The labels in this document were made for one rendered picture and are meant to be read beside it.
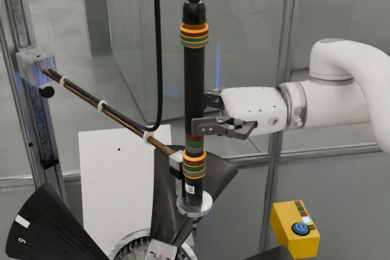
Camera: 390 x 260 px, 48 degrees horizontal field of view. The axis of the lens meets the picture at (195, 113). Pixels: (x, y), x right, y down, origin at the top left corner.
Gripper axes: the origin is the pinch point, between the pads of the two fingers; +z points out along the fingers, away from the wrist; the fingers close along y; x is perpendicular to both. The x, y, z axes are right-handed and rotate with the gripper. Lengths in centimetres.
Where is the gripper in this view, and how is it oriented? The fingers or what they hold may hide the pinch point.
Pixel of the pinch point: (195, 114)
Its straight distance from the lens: 75.7
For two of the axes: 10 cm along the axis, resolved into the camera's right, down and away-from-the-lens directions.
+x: 0.0, -8.6, -5.1
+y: -1.5, -5.1, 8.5
